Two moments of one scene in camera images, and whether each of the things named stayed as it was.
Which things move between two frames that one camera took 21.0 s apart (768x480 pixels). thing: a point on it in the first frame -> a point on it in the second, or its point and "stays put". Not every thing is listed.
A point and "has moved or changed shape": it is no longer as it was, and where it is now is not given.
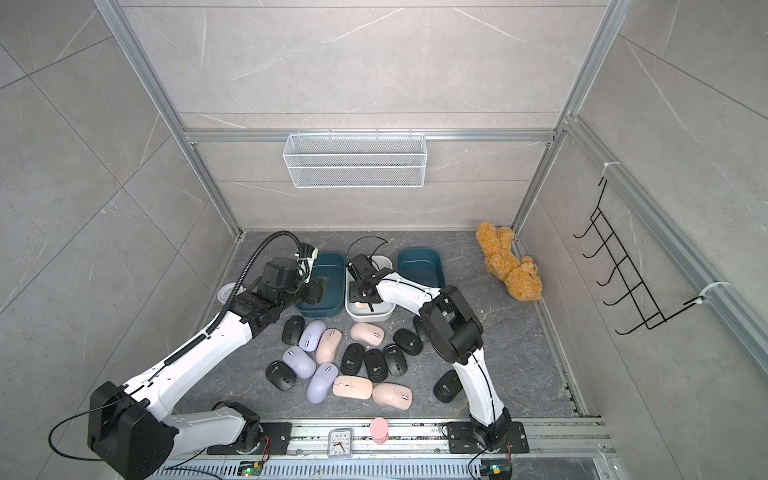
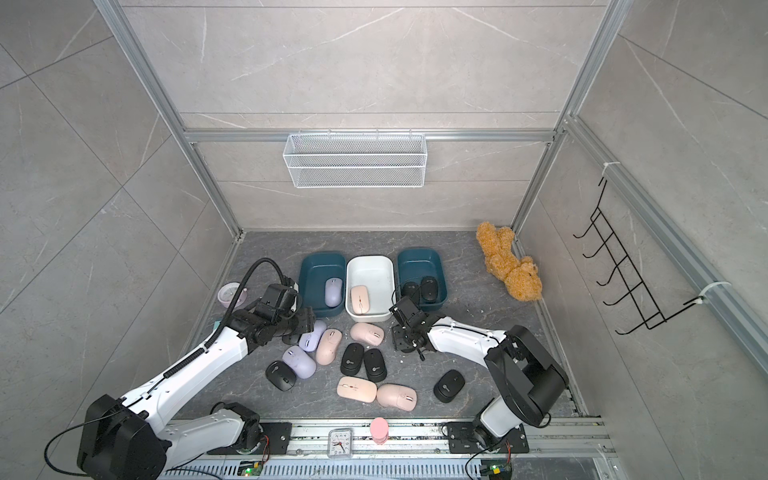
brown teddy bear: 520,275 stays put
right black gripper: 355,293 -> 398,338
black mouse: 396,360 has moved or changed shape
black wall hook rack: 626,272 stays put
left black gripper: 315,290 -> 307,318
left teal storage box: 331,304 stays put
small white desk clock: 340,443 stays put
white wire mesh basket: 355,161 stays put
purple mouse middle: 302,364 stays put
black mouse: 352,359 stays put
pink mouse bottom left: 352,387 stays put
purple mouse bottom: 321,383 -> 333,292
